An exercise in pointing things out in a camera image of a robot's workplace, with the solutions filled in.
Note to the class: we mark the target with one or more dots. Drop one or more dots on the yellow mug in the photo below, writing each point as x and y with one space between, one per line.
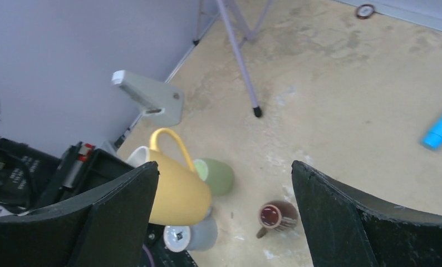
182 198

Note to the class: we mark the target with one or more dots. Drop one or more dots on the brown mug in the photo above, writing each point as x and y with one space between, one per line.
277 215

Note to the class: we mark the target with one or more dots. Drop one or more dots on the green mug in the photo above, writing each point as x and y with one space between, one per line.
218 175

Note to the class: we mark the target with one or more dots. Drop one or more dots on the light grey mug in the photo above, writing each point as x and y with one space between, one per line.
199 237

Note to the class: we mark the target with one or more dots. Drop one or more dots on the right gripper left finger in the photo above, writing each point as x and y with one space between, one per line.
105 226

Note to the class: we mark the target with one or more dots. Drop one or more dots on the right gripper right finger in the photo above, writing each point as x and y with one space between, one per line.
345 226

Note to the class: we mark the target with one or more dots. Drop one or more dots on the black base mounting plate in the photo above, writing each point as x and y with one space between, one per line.
30 180

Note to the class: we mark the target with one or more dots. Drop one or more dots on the tripod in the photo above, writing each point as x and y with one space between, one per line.
238 33

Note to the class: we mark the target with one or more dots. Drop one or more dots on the grey clamp bracket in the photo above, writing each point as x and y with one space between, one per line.
159 101

